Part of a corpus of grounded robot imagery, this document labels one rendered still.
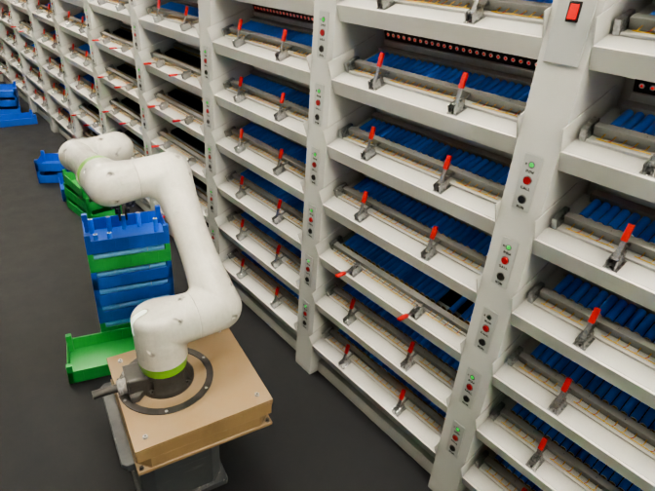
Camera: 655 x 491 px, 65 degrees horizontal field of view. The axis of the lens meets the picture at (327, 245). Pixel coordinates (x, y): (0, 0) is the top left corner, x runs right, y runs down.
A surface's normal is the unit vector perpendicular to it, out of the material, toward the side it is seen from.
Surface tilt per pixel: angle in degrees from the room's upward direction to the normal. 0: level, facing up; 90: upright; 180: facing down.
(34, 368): 0
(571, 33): 90
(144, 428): 2
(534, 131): 90
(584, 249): 21
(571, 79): 90
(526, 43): 111
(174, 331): 88
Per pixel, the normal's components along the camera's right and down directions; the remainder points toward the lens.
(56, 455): 0.07, -0.87
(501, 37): -0.74, 0.56
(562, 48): -0.77, 0.26
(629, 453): -0.22, -0.72
